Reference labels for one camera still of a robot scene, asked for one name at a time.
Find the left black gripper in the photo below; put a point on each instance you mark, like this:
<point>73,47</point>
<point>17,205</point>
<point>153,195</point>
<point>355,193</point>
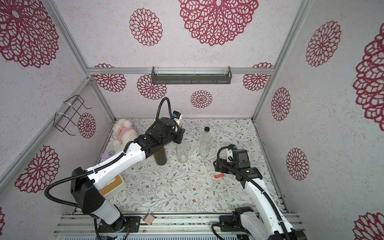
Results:
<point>180,135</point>

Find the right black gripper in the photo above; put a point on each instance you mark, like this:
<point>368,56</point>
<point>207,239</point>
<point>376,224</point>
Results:
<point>222,165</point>

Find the red peeled label sticker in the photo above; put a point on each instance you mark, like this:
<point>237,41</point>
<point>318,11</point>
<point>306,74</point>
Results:
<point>219,176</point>

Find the tall clear corked bottle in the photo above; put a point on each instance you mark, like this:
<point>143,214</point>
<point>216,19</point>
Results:
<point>182,149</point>

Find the clear bottle with red label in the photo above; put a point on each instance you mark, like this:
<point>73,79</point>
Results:
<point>205,143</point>

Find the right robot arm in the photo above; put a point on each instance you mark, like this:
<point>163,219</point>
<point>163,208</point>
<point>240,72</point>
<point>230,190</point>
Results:
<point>268,222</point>

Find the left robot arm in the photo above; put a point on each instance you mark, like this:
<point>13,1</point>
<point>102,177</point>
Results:
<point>87,190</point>

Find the dark green wine bottle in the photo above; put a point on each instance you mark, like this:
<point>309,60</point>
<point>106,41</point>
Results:
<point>161,157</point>

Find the white plush toy pink shirt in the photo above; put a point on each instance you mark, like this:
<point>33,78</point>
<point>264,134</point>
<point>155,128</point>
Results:
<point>123,132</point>

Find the small purple capped jar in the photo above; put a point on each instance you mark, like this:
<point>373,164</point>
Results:
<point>105,156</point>

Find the small wooden block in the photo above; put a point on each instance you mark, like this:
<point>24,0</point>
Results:
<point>149,219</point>

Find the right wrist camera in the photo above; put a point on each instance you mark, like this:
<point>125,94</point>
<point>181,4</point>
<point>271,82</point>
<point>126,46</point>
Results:
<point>230,152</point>

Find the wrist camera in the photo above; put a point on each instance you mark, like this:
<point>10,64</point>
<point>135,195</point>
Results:
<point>230,152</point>
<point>177,115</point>

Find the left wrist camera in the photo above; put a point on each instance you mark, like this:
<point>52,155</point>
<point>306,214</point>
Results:
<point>177,115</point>

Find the black wall shelf rack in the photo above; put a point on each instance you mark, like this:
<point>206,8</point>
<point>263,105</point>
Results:
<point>191,76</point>

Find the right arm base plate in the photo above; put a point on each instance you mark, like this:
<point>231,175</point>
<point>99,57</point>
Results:
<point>230,221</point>

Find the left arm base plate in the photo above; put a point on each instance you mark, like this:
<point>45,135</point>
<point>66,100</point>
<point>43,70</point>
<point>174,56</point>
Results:
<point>124,224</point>

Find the black wire wall basket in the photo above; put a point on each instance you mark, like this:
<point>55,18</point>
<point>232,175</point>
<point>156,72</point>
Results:
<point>65,117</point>

